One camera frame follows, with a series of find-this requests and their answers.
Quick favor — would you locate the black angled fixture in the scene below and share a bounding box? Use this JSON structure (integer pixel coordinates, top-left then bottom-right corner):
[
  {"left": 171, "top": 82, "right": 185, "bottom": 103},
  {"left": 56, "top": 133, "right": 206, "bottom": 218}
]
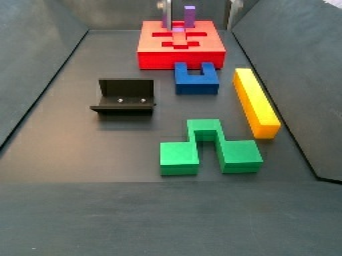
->
[{"left": 90, "top": 78, "right": 155, "bottom": 114}]

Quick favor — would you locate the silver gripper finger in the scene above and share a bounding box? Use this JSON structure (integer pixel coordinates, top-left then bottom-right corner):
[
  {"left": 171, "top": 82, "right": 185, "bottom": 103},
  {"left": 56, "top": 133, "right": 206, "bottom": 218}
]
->
[{"left": 157, "top": 0, "right": 173, "bottom": 29}]

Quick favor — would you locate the purple U-shaped block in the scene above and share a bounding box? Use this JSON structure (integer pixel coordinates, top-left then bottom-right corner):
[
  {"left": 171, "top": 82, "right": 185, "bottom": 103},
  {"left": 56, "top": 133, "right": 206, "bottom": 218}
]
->
[{"left": 166, "top": 6, "right": 197, "bottom": 31}]

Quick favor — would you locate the yellow long bar block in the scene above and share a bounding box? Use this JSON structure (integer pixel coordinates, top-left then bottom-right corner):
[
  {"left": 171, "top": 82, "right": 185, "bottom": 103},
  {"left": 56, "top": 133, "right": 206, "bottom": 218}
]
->
[{"left": 233, "top": 68, "right": 281, "bottom": 139}]

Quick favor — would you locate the red puzzle base board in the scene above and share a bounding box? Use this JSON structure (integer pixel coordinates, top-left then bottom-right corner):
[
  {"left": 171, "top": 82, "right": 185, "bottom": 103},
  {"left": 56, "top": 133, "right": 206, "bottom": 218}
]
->
[{"left": 137, "top": 21, "right": 226, "bottom": 70}]

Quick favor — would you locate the green zigzag block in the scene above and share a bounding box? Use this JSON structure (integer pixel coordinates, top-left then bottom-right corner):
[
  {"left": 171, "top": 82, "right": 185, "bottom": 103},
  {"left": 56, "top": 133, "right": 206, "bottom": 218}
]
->
[{"left": 159, "top": 118, "right": 265, "bottom": 177}]

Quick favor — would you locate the blue U-shaped block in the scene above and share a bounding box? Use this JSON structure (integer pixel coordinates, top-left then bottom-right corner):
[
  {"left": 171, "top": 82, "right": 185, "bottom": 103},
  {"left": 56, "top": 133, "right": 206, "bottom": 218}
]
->
[{"left": 174, "top": 62, "right": 219, "bottom": 95}]

